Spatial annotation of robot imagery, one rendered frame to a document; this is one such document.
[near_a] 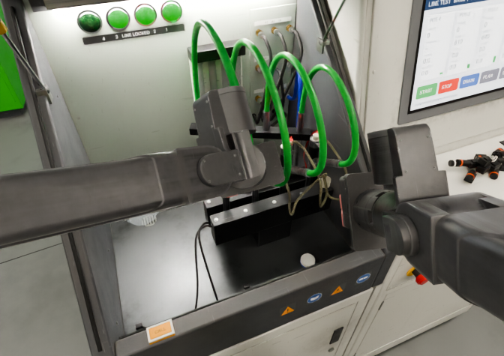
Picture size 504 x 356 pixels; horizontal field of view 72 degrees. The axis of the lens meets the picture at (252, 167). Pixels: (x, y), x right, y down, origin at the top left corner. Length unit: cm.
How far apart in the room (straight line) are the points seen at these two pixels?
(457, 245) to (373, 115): 70
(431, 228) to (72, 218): 28
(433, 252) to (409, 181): 9
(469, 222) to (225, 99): 28
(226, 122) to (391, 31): 58
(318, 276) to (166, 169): 56
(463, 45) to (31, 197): 100
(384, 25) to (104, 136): 76
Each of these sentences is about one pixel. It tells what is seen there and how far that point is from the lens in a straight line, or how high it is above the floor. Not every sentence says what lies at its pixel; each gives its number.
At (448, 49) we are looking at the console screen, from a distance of 105.
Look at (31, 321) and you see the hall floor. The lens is 209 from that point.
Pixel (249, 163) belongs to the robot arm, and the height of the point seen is 138.
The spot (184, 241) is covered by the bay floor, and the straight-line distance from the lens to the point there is 104.
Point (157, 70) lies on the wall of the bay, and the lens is 95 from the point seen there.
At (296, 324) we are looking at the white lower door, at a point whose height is 76.
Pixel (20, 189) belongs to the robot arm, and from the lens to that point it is 32.
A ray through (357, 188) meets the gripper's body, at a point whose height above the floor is 133.
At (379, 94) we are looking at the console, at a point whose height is 121.
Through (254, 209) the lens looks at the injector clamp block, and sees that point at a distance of 89.
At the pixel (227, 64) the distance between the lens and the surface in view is 58.
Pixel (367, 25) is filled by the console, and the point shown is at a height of 137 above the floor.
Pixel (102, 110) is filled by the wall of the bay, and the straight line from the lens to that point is 99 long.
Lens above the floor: 166
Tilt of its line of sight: 42 degrees down
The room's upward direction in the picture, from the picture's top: straight up
